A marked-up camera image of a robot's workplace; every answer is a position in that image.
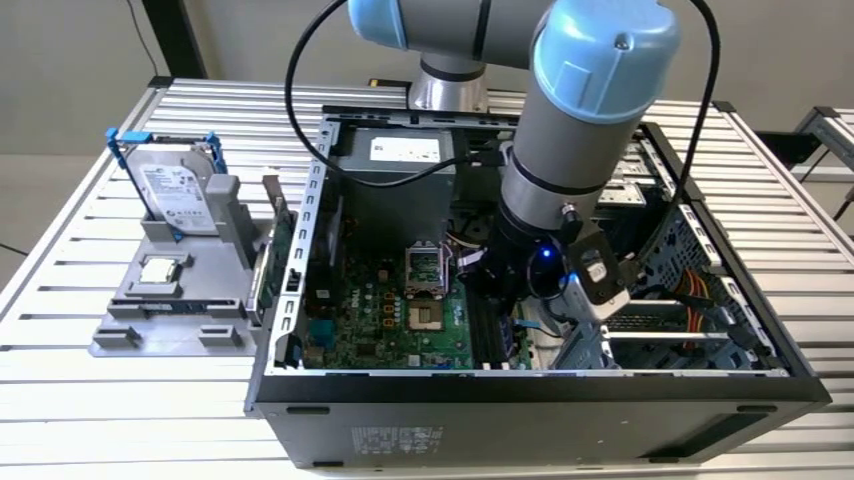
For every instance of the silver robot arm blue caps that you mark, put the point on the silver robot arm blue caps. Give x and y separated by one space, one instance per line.
581 150

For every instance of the round black speaker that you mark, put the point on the round black speaker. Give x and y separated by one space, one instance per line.
475 227

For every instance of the CPU socket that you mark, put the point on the CPU socket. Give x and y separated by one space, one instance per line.
427 315

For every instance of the green motherboard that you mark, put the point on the green motherboard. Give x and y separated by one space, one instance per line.
434 345

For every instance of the grey power supply unit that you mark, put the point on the grey power supply unit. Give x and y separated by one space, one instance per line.
394 210

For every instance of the silver metal disk bay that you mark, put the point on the silver metal disk bay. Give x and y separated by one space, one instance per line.
627 195

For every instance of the grey perforated drive cage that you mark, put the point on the grey perforated drive cage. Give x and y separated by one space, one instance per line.
661 312

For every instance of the blue board connector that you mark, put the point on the blue board connector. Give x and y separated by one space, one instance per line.
320 334

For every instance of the black PC case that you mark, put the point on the black PC case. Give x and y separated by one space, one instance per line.
467 425

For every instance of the yellow black connector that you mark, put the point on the yellow black connector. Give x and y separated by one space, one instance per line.
383 83

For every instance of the black table corner cap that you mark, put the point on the black table corner cap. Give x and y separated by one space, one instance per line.
160 81
722 106

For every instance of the grey plastic parts rack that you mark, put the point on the grey plastic parts rack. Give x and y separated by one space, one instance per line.
200 280

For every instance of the silver CPU chip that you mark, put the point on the silver CPU chip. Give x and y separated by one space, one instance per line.
156 272

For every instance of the hard disk in blue carrier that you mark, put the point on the hard disk in blue carrier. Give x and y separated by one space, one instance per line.
167 190

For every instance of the metal slat side table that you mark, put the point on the metal slat side table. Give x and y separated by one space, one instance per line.
827 122

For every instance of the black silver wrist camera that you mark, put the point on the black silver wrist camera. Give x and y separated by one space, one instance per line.
597 272

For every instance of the green graphics card metal bracket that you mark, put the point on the green graphics card metal bracket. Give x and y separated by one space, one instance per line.
283 240

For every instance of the black frame post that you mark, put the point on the black frame post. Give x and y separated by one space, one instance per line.
175 40

